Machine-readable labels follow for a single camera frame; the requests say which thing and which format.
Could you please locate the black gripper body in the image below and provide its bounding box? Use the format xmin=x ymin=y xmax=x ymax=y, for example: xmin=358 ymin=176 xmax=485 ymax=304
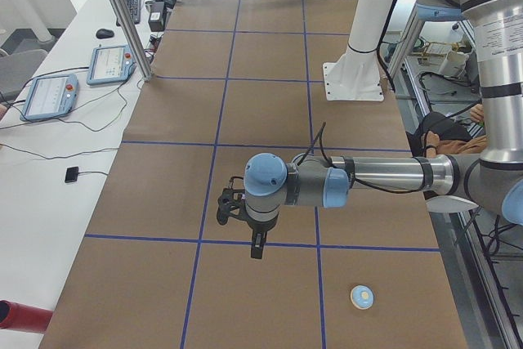
xmin=248 ymin=219 xmax=276 ymax=243

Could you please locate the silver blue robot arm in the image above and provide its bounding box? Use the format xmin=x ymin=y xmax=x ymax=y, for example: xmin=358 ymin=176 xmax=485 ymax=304
xmin=239 ymin=0 xmax=522 ymax=259

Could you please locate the small black square device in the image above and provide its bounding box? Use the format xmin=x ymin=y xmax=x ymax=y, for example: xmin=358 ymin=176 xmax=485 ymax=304
xmin=65 ymin=166 xmax=79 ymax=184

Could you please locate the seated person brown shirt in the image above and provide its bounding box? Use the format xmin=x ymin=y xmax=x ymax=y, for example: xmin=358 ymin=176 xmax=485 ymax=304
xmin=406 ymin=112 xmax=487 ymax=158

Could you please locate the far teach pendant tablet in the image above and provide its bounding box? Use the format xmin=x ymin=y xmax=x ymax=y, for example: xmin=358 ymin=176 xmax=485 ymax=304
xmin=87 ymin=45 xmax=136 ymax=86

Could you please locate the teach pendant tablet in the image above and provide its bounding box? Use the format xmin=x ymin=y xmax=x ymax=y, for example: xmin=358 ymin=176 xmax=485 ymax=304
xmin=87 ymin=45 xmax=136 ymax=86
xmin=20 ymin=74 xmax=78 ymax=122

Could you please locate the black power adapter box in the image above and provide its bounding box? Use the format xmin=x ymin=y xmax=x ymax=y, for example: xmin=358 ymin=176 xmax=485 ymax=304
xmin=148 ymin=2 xmax=166 ymax=32

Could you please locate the near teach pendant tablet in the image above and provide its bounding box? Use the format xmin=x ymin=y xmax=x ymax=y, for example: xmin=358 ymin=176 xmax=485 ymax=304
xmin=20 ymin=74 xmax=78 ymax=122

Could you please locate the black computer mouse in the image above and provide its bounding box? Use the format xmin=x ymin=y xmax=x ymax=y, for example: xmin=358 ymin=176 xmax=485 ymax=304
xmin=96 ymin=29 xmax=114 ymax=39

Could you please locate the red cylinder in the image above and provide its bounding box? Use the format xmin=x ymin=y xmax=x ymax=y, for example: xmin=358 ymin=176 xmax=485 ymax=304
xmin=1 ymin=300 xmax=53 ymax=333

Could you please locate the black keyboard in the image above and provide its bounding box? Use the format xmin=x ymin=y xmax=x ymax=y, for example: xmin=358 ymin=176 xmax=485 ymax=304
xmin=124 ymin=0 xmax=141 ymax=25

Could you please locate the grey office chair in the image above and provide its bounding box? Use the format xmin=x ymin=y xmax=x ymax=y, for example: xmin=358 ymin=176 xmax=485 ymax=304
xmin=1 ymin=49 xmax=48 ymax=101

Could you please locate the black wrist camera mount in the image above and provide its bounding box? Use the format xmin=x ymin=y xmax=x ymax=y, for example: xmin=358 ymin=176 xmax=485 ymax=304
xmin=217 ymin=176 xmax=247 ymax=226

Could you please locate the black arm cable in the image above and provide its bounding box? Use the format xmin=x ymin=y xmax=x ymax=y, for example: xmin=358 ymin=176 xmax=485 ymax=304
xmin=304 ymin=121 xmax=426 ymax=194

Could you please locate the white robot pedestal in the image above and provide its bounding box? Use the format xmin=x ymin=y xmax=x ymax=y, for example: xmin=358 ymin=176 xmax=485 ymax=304
xmin=323 ymin=0 xmax=394 ymax=102

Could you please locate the aluminium frame post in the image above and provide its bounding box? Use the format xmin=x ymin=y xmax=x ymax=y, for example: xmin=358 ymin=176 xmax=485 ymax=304
xmin=110 ymin=0 xmax=153 ymax=82

